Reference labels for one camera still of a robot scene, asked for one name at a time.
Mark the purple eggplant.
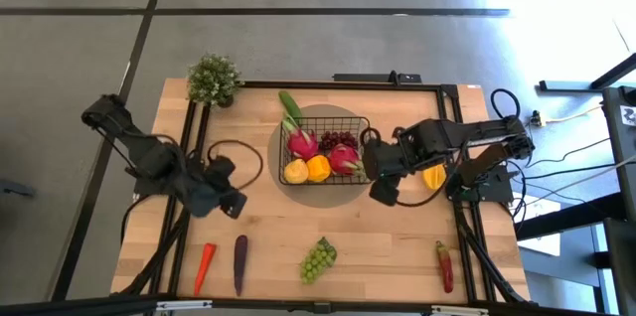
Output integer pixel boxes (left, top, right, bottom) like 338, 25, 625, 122
233, 235, 248, 297

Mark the green cucumber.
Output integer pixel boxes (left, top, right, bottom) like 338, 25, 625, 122
277, 89, 303, 126

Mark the pink dragon fruit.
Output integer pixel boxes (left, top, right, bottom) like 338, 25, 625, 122
327, 143, 369, 178
281, 114, 320, 162

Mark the white floor cable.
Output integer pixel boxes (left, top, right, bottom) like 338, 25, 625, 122
541, 104, 605, 124

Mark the white printed label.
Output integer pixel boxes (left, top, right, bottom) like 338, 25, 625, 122
619, 104, 636, 128

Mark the black wire basket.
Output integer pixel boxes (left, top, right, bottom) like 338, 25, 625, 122
277, 115, 373, 187

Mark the green grape bunch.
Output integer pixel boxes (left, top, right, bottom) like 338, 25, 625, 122
299, 236, 338, 286

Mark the small green potted plant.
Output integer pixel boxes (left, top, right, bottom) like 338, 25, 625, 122
187, 53, 244, 108

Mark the orange bell pepper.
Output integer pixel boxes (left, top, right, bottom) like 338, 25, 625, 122
306, 154, 333, 184

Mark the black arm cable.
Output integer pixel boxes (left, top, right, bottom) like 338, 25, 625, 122
207, 139, 264, 192
360, 87, 522, 208

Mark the silver frame bracket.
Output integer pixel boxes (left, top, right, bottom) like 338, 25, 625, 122
430, 305, 491, 316
156, 299, 214, 312

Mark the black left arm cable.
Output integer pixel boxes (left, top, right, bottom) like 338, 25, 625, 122
207, 139, 264, 192

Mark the black aluminium table frame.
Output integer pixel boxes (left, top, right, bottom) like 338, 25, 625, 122
111, 79, 533, 316

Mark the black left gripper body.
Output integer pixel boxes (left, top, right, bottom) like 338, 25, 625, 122
181, 171, 226, 219

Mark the black floor beam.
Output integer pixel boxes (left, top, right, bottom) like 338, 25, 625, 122
514, 191, 636, 241
539, 52, 636, 92

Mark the red chili pepper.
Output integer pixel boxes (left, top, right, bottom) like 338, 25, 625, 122
435, 239, 455, 294

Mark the dark red grape bunch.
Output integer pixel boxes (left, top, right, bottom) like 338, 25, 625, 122
318, 129, 359, 152

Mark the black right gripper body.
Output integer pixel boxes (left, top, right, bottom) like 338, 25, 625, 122
390, 117, 451, 178

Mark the black flat bar mount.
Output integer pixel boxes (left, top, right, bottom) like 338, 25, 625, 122
332, 71, 422, 84

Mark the round grey mat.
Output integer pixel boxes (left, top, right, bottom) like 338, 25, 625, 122
266, 103, 380, 210

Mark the grey cart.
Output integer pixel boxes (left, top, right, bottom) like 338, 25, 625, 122
600, 84, 636, 316

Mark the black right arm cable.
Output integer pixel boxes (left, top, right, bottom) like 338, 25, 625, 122
360, 87, 522, 208

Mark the orange carrot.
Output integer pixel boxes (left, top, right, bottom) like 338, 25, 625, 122
193, 242, 218, 297

